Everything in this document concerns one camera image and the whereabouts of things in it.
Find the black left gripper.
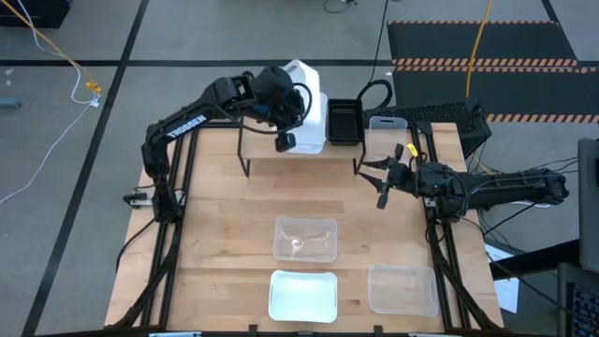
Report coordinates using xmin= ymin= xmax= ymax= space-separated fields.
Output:
xmin=250 ymin=64 xmax=308 ymax=154

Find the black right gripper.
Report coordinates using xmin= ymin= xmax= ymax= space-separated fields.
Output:
xmin=358 ymin=143 xmax=422 ymax=210

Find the clear plastic basket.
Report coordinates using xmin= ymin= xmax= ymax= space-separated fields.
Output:
xmin=367 ymin=262 xmax=440 ymax=318
xmin=364 ymin=115 xmax=410 ymax=164
xmin=271 ymin=214 xmax=339 ymax=264

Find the white plastic basket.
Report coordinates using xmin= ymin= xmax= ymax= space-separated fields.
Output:
xmin=284 ymin=91 xmax=329 ymax=156
xmin=268 ymin=270 xmax=340 ymax=325
xmin=280 ymin=58 xmax=322 ymax=102

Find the wooden shelf with black legs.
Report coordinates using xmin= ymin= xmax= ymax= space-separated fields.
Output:
xmin=237 ymin=105 xmax=369 ymax=179

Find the black plastic basket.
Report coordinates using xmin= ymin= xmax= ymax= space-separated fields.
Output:
xmin=326 ymin=97 xmax=367 ymax=146

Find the black perforated computer tower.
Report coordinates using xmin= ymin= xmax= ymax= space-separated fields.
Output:
xmin=363 ymin=97 xmax=493 ymax=159

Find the white paper sheet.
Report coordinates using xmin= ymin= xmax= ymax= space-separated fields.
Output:
xmin=484 ymin=242 xmax=521 ymax=315

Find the black hazard-striped floor mat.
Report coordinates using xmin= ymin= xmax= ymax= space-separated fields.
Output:
xmin=387 ymin=20 xmax=599 ymax=125

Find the grey monitor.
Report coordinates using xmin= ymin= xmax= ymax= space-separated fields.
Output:
xmin=577 ymin=137 xmax=599 ymax=273

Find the dark keyboard device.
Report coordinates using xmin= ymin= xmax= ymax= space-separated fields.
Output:
xmin=556 ymin=261 xmax=599 ymax=337

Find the black cabinet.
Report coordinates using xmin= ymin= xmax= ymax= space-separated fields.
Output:
xmin=0 ymin=0 xmax=72 ymax=29

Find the black metal table frame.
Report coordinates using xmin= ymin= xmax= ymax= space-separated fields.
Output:
xmin=111 ymin=122 xmax=201 ymax=329
xmin=410 ymin=122 xmax=498 ymax=330

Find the black floor cable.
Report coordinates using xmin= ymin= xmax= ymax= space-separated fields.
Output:
xmin=357 ymin=0 xmax=395 ymax=110

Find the yellow floor cable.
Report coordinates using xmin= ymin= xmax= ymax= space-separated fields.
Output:
xmin=464 ymin=0 xmax=495 ymax=99

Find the white floor cable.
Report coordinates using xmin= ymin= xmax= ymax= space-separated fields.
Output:
xmin=0 ymin=0 xmax=102 ymax=206

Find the yellow cable with plug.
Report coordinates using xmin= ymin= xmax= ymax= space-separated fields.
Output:
xmin=0 ymin=0 xmax=103 ymax=94

